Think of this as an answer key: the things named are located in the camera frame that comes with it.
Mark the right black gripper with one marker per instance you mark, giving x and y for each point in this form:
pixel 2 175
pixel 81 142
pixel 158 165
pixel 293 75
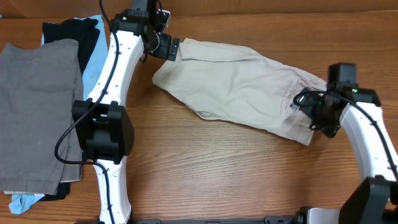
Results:
pixel 332 126

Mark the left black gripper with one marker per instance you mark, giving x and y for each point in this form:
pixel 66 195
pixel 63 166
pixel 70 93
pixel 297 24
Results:
pixel 163 51

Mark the beige shorts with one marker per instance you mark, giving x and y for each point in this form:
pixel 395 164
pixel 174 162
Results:
pixel 237 84

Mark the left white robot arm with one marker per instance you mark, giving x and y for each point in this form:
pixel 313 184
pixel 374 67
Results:
pixel 105 132

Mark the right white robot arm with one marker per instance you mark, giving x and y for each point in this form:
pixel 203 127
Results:
pixel 362 121

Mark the black garment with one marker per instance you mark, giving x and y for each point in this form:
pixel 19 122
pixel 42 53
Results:
pixel 83 32

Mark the grey shorts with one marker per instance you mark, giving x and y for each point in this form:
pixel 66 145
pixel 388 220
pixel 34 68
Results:
pixel 38 88

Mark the light blue garment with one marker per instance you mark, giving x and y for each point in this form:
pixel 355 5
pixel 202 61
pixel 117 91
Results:
pixel 21 202

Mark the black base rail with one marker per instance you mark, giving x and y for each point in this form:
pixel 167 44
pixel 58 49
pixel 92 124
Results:
pixel 289 219

